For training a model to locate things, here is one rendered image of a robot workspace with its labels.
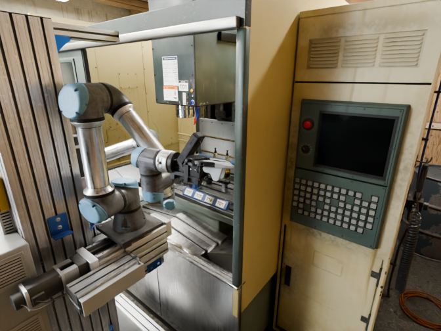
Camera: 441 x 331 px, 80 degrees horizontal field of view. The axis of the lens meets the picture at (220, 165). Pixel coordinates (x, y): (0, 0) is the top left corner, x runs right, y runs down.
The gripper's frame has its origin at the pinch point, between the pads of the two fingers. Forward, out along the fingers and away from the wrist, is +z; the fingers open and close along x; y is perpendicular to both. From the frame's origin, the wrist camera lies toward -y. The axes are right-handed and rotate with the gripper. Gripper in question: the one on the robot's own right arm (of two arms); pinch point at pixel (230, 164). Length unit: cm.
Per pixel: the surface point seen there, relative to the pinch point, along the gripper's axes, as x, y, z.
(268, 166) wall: -58, 11, -1
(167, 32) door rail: -33, -48, -46
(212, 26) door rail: -26, -47, -21
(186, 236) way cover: -81, 75, -61
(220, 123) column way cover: -164, -4, -76
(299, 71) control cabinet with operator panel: -70, -37, 7
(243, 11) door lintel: -25, -51, -8
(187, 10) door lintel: -32, -56, -36
